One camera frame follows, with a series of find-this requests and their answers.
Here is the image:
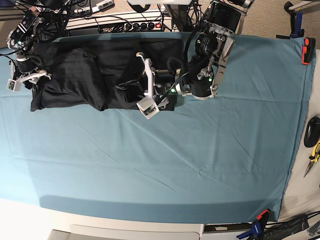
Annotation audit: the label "blue handled bar clamp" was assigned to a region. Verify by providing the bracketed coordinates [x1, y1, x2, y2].
[276, 1, 305, 40]

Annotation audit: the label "black computer mouse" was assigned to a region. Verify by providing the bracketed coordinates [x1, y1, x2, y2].
[303, 115, 320, 148]

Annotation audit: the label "blue orange clamp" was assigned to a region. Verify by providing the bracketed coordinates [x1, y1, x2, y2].
[236, 208, 271, 240]

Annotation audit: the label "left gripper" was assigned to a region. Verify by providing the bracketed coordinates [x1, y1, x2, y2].
[124, 52, 180, 108]

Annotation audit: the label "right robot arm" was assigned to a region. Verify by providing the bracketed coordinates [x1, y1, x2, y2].
[1, 0, 72, 92]

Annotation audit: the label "white table frame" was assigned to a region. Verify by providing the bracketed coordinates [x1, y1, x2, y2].
[48, 219, 236, 240]

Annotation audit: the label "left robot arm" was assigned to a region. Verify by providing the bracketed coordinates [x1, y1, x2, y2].
[116, 0, 253, 115]

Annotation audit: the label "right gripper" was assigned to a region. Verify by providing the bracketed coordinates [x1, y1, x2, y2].
[9, 56, 52, 93]

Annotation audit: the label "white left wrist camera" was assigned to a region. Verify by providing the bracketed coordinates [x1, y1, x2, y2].
[136, 97, 160, 120]

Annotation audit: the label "yellow handled pliers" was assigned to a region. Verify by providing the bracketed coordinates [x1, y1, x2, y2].
[303, 140, 320, 178]

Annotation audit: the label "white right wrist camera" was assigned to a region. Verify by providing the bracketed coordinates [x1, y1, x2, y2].
[6, 78, 21, 92]

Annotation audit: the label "black electronics boxes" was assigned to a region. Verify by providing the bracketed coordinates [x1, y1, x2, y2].
[71, 0, 115, 15]

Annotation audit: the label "black T-shirt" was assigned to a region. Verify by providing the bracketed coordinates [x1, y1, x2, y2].
[30, 38, 183, 112]

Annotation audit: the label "red black clamp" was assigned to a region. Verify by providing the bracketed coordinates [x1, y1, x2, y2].
[301, 37, 316, 65]

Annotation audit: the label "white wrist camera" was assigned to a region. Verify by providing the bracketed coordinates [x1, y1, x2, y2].
[6, 78, 21, 92]
[136, 97, 160, 120]

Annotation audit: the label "teal table cloth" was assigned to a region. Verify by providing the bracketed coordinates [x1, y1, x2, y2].
[0, 36, 316, 224]

